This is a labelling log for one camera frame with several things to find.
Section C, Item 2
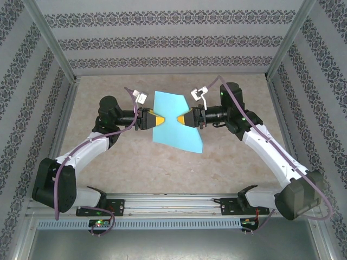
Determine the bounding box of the grey metal panel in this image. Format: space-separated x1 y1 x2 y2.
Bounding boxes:
27 229 330 260

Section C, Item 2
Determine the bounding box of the light blue paper sheet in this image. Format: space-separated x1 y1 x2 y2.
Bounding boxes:
151 90 204 154

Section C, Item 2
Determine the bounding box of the grey slotted cable duct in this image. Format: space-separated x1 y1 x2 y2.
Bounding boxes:
36 218 242 230

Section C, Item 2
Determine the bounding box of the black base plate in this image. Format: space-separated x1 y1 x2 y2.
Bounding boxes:
75 199 125 217
219 197 269 217

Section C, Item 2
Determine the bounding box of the left circuit board green light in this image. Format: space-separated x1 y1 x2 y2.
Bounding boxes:
89 219 111 228

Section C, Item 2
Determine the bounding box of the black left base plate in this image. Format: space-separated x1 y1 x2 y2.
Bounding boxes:
75 199 125 217

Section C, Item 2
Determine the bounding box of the aluminium frame bar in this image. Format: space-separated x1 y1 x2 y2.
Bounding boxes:
7 212 38 260
307 216 337 260

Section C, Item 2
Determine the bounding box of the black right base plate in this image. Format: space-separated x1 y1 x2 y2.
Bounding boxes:
219 197 269 217

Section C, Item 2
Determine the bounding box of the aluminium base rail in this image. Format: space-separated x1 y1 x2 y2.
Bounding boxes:
25 192 319 219

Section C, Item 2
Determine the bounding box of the aluminium frame post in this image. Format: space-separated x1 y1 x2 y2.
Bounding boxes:
264 0 318 82
21 0 82 83

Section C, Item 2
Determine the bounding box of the aluminium side rail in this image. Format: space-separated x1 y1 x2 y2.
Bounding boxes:
266 77 295 158
51 77 82 163

